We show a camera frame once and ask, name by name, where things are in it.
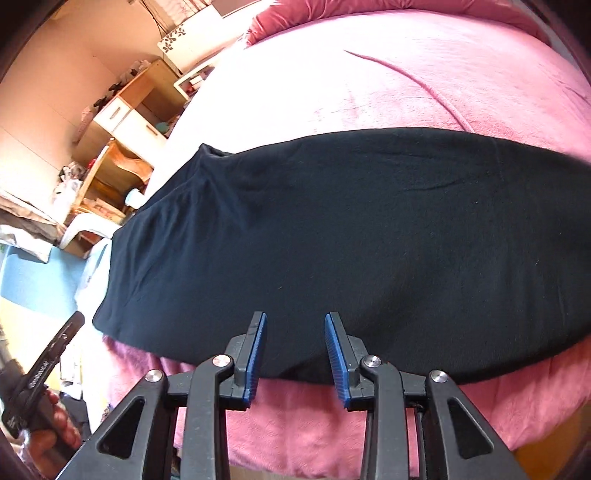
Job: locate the bed with pink sheet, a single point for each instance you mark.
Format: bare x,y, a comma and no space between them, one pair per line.
346,83

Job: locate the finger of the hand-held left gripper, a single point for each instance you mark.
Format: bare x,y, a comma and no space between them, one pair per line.
62,339

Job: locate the wooden desk with white cabinet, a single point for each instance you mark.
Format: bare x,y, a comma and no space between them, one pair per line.
147,87

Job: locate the grey headboard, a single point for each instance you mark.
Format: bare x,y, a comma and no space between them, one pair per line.
240,7

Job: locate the red duvet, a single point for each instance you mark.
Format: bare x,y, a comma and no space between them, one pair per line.
300,14

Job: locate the white and grey nightstand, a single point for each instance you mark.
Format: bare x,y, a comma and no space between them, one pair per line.
181,86

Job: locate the wooden side table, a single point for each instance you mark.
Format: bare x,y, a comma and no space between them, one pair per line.
120,170

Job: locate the clear plastic bag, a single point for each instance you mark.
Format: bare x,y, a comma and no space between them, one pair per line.
67,191

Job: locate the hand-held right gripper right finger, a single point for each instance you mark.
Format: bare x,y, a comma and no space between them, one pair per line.
334,360

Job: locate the white cup with teal lid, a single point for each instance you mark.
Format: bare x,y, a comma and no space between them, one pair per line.
135,198

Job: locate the teal plastic basin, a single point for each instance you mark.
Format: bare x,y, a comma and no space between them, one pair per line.
161,126

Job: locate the person's left hand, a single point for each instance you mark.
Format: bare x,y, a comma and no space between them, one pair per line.
69,429

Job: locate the black pants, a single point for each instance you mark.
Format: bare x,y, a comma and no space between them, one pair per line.
323,230

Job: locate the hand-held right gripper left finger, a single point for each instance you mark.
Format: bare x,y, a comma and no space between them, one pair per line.
258,355

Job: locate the white floral headboard panel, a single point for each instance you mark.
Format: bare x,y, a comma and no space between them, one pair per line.
184,39

